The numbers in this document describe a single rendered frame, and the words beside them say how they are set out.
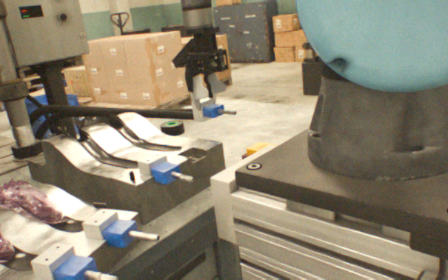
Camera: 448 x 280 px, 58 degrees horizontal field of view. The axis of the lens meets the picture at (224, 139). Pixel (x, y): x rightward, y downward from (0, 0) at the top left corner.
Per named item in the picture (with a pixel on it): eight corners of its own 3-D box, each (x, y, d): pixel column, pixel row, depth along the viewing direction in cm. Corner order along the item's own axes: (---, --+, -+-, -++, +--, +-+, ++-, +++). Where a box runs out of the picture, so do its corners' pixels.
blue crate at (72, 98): (83, 113, 457) (78, 94, 450) (52, 124, 425) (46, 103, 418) (50, 111, 489) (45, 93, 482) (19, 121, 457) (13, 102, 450)
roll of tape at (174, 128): (158, 138, 136) (157, 127, 135) (165, 130, 144) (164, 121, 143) (181, 136, 135) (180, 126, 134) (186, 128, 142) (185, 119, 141)
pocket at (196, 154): (209, 164, 94) (206, 150, 93) (192, 173, 90) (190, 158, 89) (195, 161, 97) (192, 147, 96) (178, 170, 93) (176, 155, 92)
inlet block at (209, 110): (242, 120, 108) (240, 100, 106) (230, 125, 104) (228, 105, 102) (206, 115, 116) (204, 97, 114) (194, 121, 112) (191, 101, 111)
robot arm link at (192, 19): (175, 12, 102) (198, 9, 108) (178, 30, 103) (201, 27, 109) (197, 10, 97) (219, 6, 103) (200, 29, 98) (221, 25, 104)
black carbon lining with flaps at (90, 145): (188, 155, 97) (182, 116, 94) (135, 181, 86) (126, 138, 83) (105, 137, 120) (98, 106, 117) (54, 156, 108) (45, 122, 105)
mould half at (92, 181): (226, 176, 100) (220, 124, 95) (144, 225, 82) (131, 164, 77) (109, 148, 132) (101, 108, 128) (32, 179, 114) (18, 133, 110)
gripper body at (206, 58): (210, 78, 101) (204, 27, 98) (186, 77, 107) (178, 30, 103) (229, 71, 107) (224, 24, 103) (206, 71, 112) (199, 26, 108)
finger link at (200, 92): (204, 112, 104) (205, 75, 102) (188, 110, 108) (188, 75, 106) (212, 111, 106) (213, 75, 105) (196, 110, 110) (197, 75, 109)
